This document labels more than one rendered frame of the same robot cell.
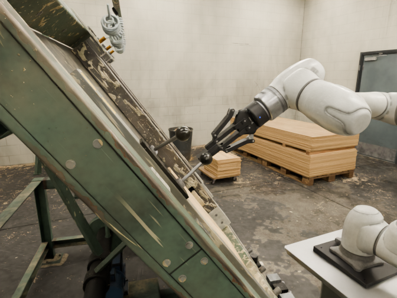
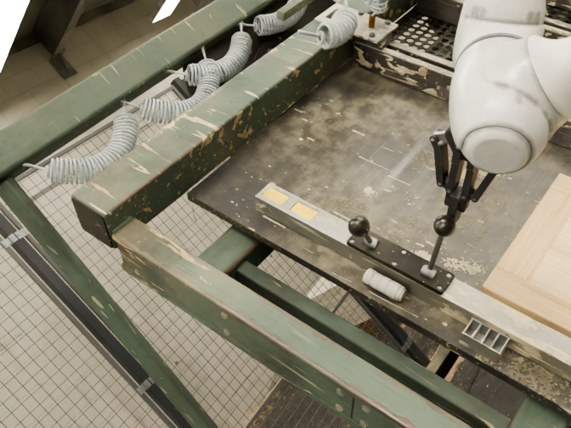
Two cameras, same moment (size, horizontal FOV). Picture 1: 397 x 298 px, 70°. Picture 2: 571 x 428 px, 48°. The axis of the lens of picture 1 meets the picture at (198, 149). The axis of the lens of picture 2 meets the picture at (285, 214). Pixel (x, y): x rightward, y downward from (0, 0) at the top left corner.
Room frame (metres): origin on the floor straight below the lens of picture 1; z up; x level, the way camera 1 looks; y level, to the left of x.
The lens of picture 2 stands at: (0.24, -0.95, 1.70)
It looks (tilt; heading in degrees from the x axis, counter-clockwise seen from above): 4 degrees down; 70
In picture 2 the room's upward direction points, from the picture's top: 41 degrees counter-clockwise
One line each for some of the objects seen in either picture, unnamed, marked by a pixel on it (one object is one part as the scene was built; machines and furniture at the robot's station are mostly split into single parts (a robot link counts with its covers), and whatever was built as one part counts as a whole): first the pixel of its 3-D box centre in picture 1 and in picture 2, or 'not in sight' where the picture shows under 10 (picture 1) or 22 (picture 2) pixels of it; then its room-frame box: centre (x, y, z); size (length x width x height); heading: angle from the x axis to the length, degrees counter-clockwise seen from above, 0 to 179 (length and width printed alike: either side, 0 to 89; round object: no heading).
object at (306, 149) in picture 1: (283, 142); not in sight; (5.48, -1.68, 0.39); 2.46 x 1.05 x 0.78; 24
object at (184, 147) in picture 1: (181, 143); not in sight; (5.66, 0.36, 0.33); 0.52 x 0.51 x 0.65; 24
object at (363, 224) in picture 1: (364, 228); not in sight; (1.24, -0.81, 0.94); 0.18 x 0.16 x 0.22; 31
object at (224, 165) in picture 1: (218, 166); not in sight; (4.55, -0.34, 0.20); 0.61 x 0.53 x 0.40; 24
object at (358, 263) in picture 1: (353, 249); not in sight; (1.28, -0.79, 0.80); 0.22 x 0.18 x 0.06; 20
